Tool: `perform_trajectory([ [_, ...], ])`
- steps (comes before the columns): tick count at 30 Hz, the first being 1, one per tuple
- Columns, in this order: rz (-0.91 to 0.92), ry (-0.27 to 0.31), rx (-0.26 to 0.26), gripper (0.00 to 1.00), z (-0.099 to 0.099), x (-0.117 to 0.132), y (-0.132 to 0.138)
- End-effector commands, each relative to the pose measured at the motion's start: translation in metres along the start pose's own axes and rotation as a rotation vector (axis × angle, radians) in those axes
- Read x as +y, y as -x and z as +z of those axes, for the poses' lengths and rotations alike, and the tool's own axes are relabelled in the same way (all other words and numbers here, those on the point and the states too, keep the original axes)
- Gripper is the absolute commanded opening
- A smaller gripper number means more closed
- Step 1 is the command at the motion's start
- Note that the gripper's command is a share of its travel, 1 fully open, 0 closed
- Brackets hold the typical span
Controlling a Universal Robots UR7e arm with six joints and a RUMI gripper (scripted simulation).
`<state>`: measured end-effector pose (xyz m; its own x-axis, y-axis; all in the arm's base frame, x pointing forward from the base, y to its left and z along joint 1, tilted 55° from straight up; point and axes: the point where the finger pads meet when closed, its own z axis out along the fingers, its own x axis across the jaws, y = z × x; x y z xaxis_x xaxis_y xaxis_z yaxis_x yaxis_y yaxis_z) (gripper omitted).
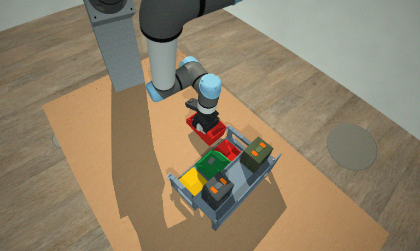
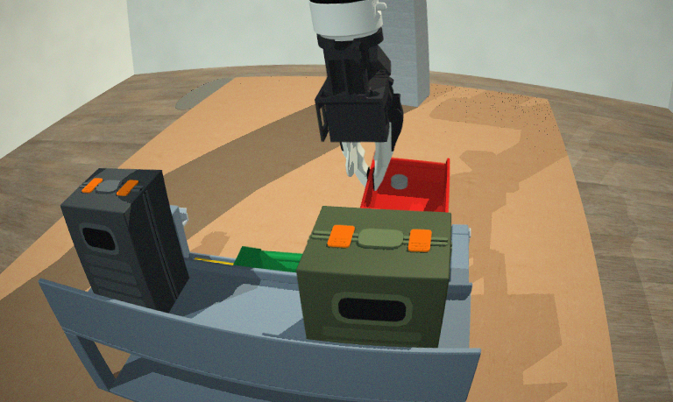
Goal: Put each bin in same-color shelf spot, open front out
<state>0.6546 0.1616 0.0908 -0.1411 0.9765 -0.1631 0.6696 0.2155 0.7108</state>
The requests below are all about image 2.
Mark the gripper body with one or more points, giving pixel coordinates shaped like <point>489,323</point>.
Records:
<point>352,117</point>

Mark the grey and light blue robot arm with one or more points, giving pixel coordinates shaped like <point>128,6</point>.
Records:
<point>335,19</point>

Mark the dark grey tool case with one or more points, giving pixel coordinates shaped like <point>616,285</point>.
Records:
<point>123,231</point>

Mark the red bin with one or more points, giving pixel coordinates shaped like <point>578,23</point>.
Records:
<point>424,191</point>

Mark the olive green tool case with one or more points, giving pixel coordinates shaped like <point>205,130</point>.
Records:
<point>378,277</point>

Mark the green bin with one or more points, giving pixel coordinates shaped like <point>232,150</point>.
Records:
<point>264,259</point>

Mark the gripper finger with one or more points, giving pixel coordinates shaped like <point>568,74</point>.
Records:
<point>355,161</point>
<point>384,151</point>

